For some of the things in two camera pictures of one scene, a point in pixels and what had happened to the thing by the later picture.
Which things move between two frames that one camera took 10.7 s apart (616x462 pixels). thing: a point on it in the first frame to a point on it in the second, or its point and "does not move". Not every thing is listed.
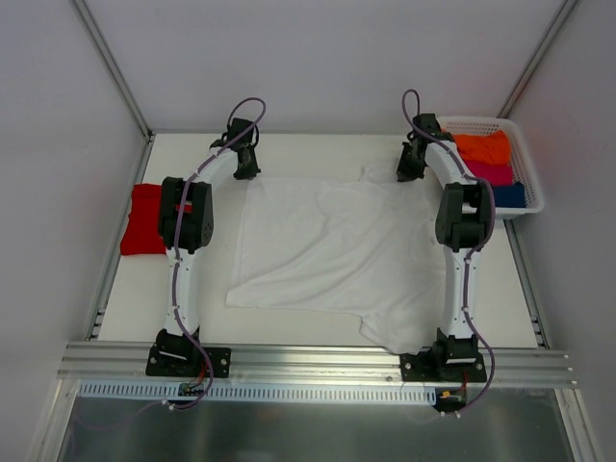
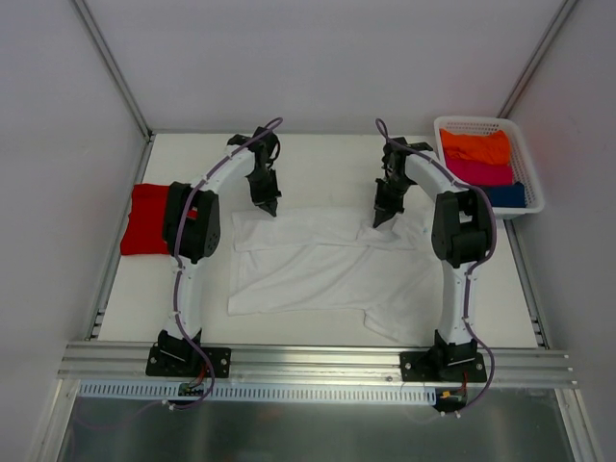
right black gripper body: [409, 166] to [385, 203]
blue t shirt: [509, 195] does not move
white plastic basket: [522, 168] does not move
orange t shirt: [491, 147] does not move
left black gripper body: [246, 165] to [265, 193]
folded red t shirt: [141, 235] does not move
